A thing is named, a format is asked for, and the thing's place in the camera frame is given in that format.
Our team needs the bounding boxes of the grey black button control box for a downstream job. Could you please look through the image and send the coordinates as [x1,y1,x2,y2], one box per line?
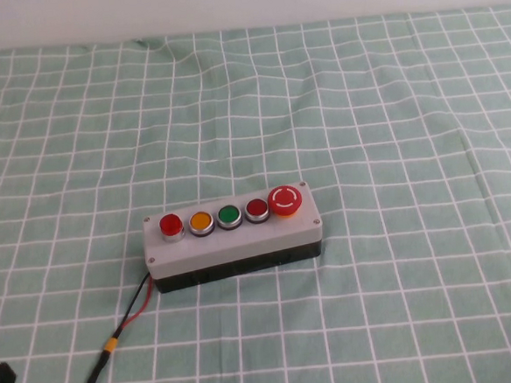
[140,179,328,296]

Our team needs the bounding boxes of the yellow push button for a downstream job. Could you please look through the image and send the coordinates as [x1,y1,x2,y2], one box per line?
[188,209,218,240]

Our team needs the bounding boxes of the green push button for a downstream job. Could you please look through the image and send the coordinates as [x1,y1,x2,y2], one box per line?
[214,203,245,232]

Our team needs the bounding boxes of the dark red push button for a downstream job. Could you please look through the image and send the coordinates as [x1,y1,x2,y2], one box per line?
[243,198,272,226]

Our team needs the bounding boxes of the red emergency stop mushroom button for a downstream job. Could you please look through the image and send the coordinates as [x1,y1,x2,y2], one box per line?
[267,183,305,219]

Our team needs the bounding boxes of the red indicator lamp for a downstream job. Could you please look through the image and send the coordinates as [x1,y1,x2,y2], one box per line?
[158,212,186,246]

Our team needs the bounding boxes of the green white checked tablecloth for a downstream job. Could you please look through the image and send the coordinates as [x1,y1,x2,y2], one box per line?
[0,4,511,383]

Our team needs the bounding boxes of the thick black cable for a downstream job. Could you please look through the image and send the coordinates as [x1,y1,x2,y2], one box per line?
[66,348,112,383]

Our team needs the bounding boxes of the yellow cable connector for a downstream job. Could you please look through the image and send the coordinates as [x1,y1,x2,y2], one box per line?
[101,336,120,357]

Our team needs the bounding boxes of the thin red wire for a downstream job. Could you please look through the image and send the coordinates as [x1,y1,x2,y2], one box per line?
[112,277,158,334]

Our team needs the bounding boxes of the thin black wire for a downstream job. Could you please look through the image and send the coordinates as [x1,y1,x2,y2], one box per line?
[110,272,155,334]

